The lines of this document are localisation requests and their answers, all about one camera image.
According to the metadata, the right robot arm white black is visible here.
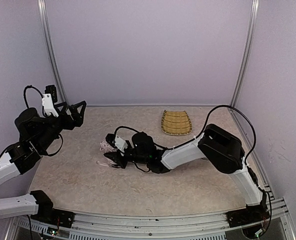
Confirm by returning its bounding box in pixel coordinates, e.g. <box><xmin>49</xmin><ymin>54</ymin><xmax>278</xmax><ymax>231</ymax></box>
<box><xmin>104</xmin><ymin>124</ymin><xmax>267</xmax><ymax>213</ymax></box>

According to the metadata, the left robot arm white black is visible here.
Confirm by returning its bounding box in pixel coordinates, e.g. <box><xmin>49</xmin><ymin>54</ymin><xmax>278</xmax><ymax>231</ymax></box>
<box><xmin>0</xmin><ymin>101</ymin><xmax>87</xmax><ymax>220</ymax></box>

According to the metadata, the pink umbrella black lining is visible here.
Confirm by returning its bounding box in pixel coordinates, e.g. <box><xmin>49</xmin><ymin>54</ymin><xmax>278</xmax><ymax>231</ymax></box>
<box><xmin>96</xmin><ymin>140</ymin><xmax>120</xmax><ymax>169</ymax></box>

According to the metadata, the metal frame post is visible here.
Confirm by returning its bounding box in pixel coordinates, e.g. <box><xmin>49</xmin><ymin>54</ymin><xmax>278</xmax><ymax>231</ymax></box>
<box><xmin>230</xmin><ymin>0</ymin><xmax>260</xmax><ymax>107</ymax></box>
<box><xmin>37</xmin><ymin>0</ymin><xmax>69</xmax><ymax>103</ymax></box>

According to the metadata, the right metal frame post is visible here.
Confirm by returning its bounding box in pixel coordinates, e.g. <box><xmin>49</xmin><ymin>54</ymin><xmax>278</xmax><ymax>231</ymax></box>
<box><xmin>230</xmin><ymin>0</ymin><xmax>260</xmax><ymax>107</ymax></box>

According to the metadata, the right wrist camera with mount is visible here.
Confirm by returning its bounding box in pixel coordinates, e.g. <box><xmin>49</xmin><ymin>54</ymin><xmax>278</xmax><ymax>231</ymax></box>
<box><xmin>105</xmin><ymin>133</ymin><xmax>131</xmax><ymax>153</ymax></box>

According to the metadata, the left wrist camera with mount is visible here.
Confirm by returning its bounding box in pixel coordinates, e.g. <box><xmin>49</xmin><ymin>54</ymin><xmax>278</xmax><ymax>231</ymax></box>
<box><xmin>42</xmin><ymin>85</ymin><xmax>59</xmax><ymax>118</ymax></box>

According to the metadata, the woven bamboo tray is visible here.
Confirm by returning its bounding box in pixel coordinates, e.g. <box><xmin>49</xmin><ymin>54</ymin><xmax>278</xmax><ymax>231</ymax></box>
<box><xmin>161</xmin><ymin>110</ymin><xmax>192</xmax><ymax>136</ymax></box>

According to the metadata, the left metal frame post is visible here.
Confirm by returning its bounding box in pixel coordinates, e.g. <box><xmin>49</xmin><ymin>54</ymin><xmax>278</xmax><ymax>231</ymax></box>
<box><xmin>37</xmin><ymin>0</ymin><xmax>69</xmax><ymax>103</ymax></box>

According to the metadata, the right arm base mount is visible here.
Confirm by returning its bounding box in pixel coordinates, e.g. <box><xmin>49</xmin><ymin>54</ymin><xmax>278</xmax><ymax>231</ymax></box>
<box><xmin>226</xmin><ymin>208</ymin><xmax>270</xmax><ymax>228</ymax></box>

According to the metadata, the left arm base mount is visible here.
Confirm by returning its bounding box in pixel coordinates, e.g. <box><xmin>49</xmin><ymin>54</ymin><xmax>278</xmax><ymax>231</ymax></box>
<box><xmin>31</xmin><ymin>208</ymin><xmax>75</xmax><ymax>229</ymax></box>

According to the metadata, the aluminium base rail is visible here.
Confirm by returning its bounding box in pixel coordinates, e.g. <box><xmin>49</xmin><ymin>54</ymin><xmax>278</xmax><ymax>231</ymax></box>
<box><xmin>5</xmin><ymin>198</ymin><xmax>296</xmax><ymax>240</ymax></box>

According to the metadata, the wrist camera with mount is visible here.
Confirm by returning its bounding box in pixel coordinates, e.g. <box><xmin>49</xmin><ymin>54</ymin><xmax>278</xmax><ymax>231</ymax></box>
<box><xmin>105</xmin><ymin>133</ymin><xmax>131</xmax><ymax>153</ymax></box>
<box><xmin>42</xmin><ymin>85</ymin><xmax>59</xmax><ymax>118</ymax></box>

